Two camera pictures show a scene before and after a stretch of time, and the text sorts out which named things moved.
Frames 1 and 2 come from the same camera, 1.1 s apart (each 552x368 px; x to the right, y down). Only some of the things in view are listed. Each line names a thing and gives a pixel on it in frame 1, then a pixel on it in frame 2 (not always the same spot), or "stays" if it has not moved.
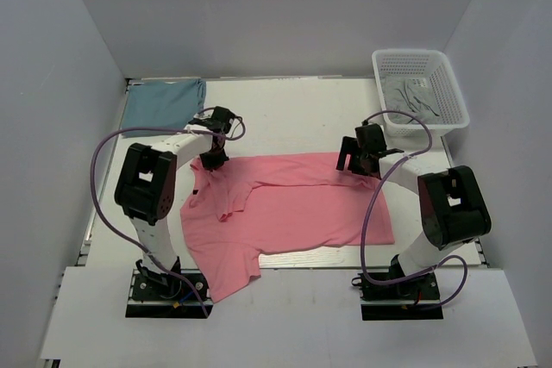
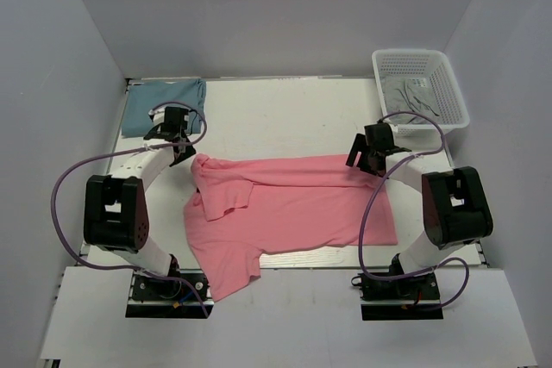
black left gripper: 212,164 → 191,151
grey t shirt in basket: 399,94 stays
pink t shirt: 247,207 stays
